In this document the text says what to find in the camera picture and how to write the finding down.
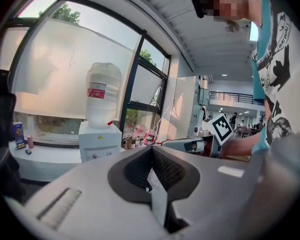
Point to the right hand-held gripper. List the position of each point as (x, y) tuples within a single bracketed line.
[(221, 129)]

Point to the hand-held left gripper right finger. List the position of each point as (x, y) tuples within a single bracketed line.
[(210, 196)]

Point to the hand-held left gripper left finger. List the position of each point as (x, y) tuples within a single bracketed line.
[(90, 199)]

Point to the person's left forearm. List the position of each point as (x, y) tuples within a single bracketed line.
[(282, 184)]

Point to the person's right forearm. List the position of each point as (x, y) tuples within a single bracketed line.
[(242, 145)]

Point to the red and white bundle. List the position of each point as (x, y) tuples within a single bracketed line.
[(150, 137)]

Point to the white window ledge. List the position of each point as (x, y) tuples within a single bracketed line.
[(47, 162)]

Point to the white water dispenser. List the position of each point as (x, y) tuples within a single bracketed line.
[(100, 144)]

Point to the small white window sheet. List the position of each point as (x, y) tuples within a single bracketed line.
[(146, 84)]

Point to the black balcony railing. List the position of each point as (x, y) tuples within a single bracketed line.
[(235, 97)]

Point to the small black object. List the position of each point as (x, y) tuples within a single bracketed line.
[(28, 151)]

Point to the pink cylindrical container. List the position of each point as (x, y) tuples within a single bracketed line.
[(30, 142)]

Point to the clear water dispenser bottle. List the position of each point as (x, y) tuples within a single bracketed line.
[(103, 91)]

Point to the blue carton box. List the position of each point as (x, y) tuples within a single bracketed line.
[(19, 135)]

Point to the black office chair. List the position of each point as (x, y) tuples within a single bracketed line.
[(2, 124)]

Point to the person's teal printed t-shirt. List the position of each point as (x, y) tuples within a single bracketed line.
[(282, 71)]

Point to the large white window sheet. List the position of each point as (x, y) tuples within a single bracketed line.
[(65, 66)]

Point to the person's head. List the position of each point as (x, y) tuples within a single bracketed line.
[(230, 1)]

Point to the grey wall cabinet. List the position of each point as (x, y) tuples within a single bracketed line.
[(204, 97)]

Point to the black window frame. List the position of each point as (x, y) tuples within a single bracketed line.
[(135, 79)]

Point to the black head-worn camera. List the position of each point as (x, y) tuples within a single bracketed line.
[(198, 7)]

